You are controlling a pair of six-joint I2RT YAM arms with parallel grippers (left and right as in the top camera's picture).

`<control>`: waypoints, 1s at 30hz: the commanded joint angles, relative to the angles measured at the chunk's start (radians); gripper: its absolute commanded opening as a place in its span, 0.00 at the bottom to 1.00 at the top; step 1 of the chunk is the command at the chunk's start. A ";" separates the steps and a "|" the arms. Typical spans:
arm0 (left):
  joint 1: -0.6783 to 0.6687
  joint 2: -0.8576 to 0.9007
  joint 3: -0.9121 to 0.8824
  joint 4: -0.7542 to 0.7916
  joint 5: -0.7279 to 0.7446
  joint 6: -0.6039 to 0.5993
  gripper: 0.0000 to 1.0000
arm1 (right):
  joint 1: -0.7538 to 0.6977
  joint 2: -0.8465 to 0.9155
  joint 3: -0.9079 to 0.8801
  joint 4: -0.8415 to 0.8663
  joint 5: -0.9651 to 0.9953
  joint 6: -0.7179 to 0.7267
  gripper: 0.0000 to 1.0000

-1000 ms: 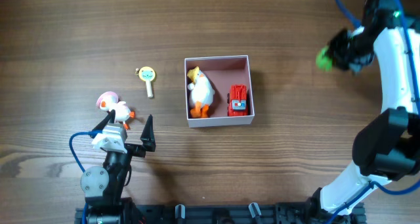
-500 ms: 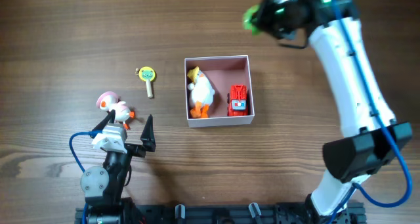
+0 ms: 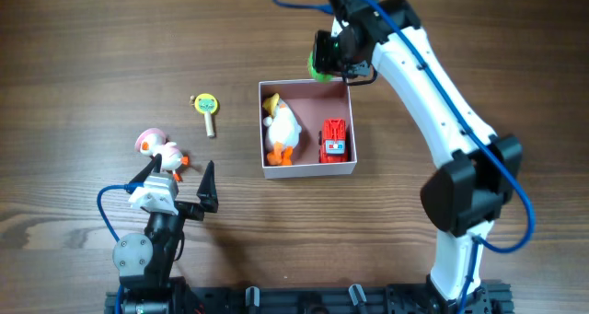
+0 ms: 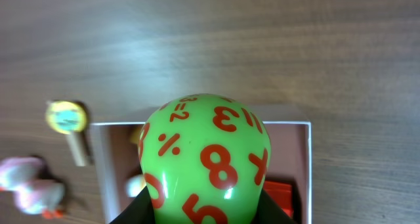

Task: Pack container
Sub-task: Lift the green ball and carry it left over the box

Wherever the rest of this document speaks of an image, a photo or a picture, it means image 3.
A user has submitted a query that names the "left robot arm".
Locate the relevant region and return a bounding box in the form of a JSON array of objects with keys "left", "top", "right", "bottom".
[{"left": 104, "top": 155, "right": 218, "bottom": 314}]

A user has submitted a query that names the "white yellow plush duck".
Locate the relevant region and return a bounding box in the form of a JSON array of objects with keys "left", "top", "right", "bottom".
[{"left": 261, "top": 93, "right": 302, "bottom": 166}]

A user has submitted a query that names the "blue cable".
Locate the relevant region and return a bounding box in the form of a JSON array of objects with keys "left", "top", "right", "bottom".
[
  {"left": 96, "top": 182, "right": 144, "bottom": 314},
  {"left": 271, "top": 0, "right": 537, "bottom": 314}
]

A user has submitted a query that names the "pink cardboard box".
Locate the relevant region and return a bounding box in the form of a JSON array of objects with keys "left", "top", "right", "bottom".
[{"left": 258, "top": 79, "right": 357, "bottom": 179}]

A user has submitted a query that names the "green patterned ball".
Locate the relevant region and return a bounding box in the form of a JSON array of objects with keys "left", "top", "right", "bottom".
[{"left": 307, "top": 52, "right": 333, "bottom": 83}]

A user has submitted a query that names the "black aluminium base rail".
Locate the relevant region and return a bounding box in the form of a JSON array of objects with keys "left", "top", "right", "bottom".
[{"left": 120, "top": 282, "right": 514, "bottom": 314}]

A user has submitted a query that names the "yellow wooden rattle toy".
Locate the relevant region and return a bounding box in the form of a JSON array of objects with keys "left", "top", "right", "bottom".
[{"left": 190, "top": 93, "right": 219, "bottom": 138}]

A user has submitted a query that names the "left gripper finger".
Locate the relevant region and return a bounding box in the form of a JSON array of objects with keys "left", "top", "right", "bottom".
[
  {"left": 129, "top": 154, "right": 162, "bottom": 193},
  {"left": 196, "top": 160, "right": 219, "bottom": 213}
]

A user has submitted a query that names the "right blue cable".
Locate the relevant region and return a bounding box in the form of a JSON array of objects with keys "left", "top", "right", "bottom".
[{"left": 271, "top": 0, "right": 537, "bottom": 314}]

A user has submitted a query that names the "pink white duck figurine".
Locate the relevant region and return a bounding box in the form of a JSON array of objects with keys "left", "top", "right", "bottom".
[{"left": 134, "top": 128, "right": 190, "bottom": 182}]

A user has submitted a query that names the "red toy fire truck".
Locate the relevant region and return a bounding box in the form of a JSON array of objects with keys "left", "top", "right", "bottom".
[{"left": 319, "top": 118, "right": 348, "bottom": 163}]

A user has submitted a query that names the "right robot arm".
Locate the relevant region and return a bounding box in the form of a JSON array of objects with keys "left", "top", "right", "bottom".
[{"left": 311, "top": 0, "right": 535, "bottom": 309}]

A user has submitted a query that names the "left blue cable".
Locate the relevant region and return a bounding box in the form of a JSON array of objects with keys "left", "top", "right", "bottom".
[{"left": 96, "top": 182, "right": 144, "bottom": 314}]

